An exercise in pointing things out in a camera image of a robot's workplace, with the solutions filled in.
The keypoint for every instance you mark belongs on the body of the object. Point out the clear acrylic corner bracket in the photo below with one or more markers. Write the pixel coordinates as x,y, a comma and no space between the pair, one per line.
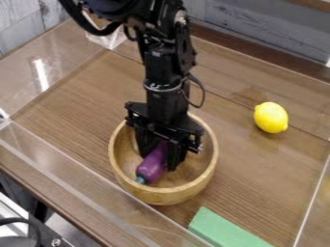
110,41

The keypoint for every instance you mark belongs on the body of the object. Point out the yellow lemon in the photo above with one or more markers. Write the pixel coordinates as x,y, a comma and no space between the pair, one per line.
269,117

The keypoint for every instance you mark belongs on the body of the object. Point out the purple toy eggplant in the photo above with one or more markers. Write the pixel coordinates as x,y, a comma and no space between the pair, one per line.
152,166

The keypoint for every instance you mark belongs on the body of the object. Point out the brown wooden bowl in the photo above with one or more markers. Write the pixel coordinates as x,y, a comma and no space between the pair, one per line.
176,186

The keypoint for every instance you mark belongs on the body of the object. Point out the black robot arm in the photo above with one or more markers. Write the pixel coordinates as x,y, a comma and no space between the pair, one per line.
157,25

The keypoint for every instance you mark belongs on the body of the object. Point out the clear acrylic front wall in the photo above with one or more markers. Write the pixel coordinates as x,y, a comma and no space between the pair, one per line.
89,201

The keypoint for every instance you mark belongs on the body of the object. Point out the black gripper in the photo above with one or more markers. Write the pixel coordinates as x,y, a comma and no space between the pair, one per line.
160,120

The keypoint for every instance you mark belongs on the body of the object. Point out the green foam block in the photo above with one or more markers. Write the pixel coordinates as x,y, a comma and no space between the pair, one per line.
220,232

